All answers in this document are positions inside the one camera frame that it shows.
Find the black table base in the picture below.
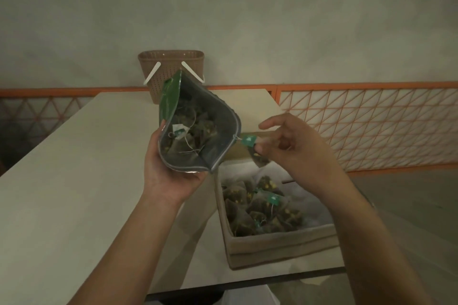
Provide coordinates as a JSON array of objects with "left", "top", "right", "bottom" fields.
[{"left": 146, "top": 291, "right": 223, "bottom": 305}]

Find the green tag pyramid tea bag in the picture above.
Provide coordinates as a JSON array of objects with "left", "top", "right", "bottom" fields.
[{"left": 234, "top": 133, "right": 271, "bottom": 170}]

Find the green foil pouch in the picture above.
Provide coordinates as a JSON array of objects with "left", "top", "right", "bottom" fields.
[{"left": 158, "top": 69, "right": 242, "bottom": 174}]

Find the brown plastic basket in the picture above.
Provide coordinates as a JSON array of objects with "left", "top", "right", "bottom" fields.
[{"left": 138, "top": 50, "right": 205, "bottom": 105}]

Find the person's left hand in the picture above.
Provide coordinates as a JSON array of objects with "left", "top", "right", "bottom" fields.
[{"left": 143, "top": 121, "right": 208, "bottom": 206}]

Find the person's left forearm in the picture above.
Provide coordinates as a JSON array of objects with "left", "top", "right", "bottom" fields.
[{"left": 68, "top": 190, "right": 187, "bottom": 305}]

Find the beige paper box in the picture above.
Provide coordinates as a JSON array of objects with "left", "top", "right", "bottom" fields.
[{"left": 214, "top": 131, "right": 376, "bottom": 270}]

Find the person's right forearm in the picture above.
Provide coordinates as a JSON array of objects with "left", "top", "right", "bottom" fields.
[{"left": 327, "top": 186, "right": 434, "bottom": 305}]

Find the orange mesh fence panel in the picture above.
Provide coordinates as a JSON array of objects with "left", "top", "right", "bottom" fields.
[
  {"left": 0, "top": 85, "right": 278, "bottom": 170},
  {"left": 275, "top": 81, "right": 458, "bottom": 174}
]

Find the person's right hand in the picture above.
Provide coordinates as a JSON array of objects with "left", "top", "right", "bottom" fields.
[{"left": 255, "top": 112, "right": 355, "bottom": 209}]

